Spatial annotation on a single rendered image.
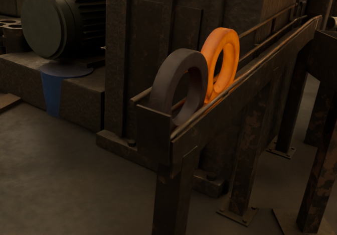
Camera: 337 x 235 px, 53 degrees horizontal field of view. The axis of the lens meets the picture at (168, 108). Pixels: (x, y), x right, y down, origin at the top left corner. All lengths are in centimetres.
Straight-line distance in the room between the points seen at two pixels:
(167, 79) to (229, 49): 30
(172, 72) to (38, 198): 97
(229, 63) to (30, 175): 102
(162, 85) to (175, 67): 4
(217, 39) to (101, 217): 83
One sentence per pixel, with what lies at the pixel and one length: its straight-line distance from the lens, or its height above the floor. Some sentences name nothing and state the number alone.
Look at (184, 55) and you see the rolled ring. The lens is 63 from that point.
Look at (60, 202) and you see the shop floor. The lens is 142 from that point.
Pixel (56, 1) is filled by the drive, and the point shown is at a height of 64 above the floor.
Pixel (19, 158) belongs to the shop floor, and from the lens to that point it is 171.
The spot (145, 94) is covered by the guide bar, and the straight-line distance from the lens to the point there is 66.
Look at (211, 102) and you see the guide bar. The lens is 75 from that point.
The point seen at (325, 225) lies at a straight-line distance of 151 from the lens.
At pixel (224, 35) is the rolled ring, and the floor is 74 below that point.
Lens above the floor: 88
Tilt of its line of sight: 23 degrees down
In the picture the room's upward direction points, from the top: 5 degrees clockwise
